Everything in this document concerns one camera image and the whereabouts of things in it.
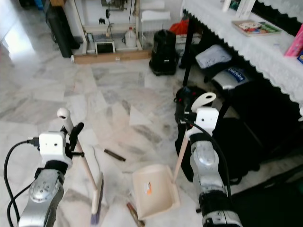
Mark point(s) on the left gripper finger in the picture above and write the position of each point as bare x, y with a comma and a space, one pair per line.
77, 131

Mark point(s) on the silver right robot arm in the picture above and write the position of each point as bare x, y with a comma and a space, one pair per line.
210, 165

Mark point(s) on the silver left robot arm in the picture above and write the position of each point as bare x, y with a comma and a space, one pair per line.
45, 191

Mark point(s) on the black appliance with red trim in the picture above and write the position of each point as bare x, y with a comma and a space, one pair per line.
184, 99

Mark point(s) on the dark brown stick scrap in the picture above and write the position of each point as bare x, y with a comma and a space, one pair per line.
115, 155

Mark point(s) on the white bag with blue print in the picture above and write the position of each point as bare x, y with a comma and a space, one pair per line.
234, 76

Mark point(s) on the black table leg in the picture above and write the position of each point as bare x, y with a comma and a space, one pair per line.
189, 54

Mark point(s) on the grey white bag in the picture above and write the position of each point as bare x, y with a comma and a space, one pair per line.
215, 56

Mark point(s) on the large black bag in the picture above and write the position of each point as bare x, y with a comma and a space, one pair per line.
255, 132

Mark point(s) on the black canister vacuum cleaner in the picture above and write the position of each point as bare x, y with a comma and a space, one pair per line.
164, 49

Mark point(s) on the long wooden plank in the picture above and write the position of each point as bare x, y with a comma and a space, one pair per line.
111, 56

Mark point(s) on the small framed screen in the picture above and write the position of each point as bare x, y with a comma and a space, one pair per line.
105, 47

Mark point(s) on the brown wood scrap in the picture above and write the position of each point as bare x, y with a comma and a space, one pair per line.
135, 215

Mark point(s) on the red cloth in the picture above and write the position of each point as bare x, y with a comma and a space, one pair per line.
180, 27

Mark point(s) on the white plastic jug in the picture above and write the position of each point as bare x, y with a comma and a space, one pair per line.
130, 39

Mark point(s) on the table with white lace cloth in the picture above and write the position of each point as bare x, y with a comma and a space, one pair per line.
260, 47

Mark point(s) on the tall black bag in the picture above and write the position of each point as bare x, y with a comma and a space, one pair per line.
61, 26

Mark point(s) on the white open cabinet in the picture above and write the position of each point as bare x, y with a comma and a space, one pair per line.
90, 19

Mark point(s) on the colourful flat box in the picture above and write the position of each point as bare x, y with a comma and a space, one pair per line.
255, 27

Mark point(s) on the pink packet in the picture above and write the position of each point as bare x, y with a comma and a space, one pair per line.
294, 47

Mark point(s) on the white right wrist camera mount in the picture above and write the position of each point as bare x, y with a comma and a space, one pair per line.
206, 120

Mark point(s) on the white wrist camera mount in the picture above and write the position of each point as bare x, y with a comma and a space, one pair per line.
206, 120
52, 144

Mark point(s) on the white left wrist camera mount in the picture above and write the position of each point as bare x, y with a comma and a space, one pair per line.
52, 144

